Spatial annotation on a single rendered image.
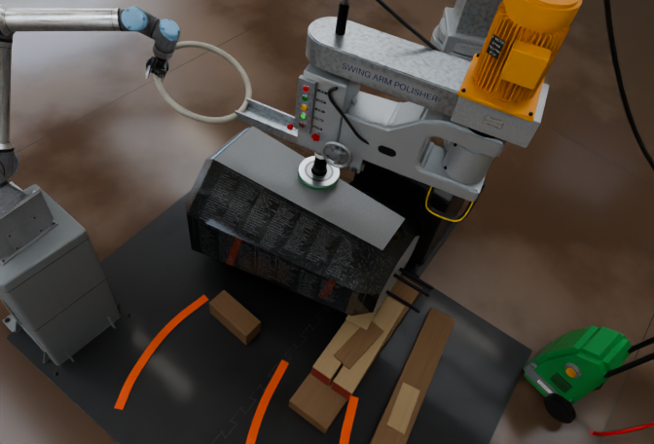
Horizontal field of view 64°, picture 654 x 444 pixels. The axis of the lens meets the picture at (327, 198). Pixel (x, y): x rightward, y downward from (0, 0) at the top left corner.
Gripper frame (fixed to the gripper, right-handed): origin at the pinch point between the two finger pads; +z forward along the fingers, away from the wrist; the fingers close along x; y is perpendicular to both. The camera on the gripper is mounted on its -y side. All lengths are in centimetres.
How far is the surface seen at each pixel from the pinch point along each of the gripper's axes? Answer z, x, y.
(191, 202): 42, 31, 42
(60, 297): 61, -22, 94
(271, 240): 20, 68, 69
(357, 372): 37, 122, 129
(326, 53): -75, 54, 30
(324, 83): -62, 59, 34
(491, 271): 34, 232, 61
